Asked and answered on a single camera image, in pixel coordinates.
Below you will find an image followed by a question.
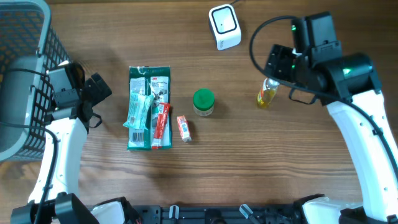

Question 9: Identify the small yellow oil bottle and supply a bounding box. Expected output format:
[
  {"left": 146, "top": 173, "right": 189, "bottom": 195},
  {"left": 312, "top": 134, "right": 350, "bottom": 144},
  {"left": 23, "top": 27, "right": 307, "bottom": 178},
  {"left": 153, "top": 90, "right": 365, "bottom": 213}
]
[{"left": 257, "top": 78, "right": 279, "bottom": 108}]

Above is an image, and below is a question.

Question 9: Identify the green 3M product package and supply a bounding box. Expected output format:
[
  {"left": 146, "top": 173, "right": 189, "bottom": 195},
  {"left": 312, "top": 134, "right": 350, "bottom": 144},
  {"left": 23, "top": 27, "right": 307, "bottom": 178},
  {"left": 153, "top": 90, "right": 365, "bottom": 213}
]
[{"left": 127, "top": 67, "right": 171, "bottom": 151}]

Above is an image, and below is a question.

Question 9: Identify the orange small carton box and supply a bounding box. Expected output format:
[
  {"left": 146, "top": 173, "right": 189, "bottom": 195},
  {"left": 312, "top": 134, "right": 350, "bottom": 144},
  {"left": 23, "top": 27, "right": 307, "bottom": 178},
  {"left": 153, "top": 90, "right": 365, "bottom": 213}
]
[{"left": 177, "top": 116, "right": 192, "bottom": 142}]

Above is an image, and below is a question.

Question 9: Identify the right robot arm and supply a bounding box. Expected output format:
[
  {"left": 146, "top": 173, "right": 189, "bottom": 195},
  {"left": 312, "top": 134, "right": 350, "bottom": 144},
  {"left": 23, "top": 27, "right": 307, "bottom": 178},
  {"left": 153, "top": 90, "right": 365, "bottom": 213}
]
[{"left": 261, "top": 12, "right": 397, "bottom": 223}]

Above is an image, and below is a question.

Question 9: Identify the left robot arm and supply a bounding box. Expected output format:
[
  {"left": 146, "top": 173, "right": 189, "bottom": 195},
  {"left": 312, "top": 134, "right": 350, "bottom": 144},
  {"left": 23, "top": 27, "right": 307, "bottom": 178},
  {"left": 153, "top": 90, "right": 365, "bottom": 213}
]
[{"left": 11, "top": 63, "right": 112, "bottom": 223}]

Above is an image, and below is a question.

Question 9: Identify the white barcode scanner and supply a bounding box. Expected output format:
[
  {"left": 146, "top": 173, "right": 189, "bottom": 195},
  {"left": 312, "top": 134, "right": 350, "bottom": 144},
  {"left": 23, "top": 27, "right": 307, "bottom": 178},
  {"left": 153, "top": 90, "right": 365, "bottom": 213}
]
[{"left": 208, "top": 4, "right": 242, "bottom": 50}]

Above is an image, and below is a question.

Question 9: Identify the teal wrapped packet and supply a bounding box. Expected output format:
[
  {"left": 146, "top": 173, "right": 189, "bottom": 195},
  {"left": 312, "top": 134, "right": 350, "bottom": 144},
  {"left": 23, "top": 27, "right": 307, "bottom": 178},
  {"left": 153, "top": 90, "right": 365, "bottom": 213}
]
[{"left": 123, "top": 90, "right": 154, "bottom": 129}]

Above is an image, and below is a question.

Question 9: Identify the grey plastic shopping basket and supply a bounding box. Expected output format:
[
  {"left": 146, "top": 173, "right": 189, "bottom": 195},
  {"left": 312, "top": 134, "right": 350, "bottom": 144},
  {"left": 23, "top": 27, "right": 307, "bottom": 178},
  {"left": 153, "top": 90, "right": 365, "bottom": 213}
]
[{"left": 1, "top": 0, "right": 70, "bottom": 161}]

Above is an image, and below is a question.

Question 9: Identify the right camera cable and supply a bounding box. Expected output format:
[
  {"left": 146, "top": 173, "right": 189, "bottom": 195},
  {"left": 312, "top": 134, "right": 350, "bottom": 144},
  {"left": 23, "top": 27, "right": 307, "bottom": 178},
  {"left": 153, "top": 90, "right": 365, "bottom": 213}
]
[{"left": 248, "top": 15, "right": 398, "bottom": 181}]

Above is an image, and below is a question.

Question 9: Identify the camera cable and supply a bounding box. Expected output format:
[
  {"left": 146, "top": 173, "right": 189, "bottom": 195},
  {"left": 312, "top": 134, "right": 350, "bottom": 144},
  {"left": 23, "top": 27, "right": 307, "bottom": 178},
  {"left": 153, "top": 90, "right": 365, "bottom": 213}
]
[
  {"left": 248, "top": 15, "right": 398, "bottom": 181},
  {"left": 0, "top": 68, "right": 60, "bottom": 224}
]

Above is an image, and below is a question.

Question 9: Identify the left camera cable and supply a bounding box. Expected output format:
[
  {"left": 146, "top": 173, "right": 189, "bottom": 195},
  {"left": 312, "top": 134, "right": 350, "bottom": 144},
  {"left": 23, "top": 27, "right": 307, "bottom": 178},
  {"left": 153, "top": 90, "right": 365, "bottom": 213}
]
[{"left": 0, "top": 68, "right": 60, "bottom": 224}]

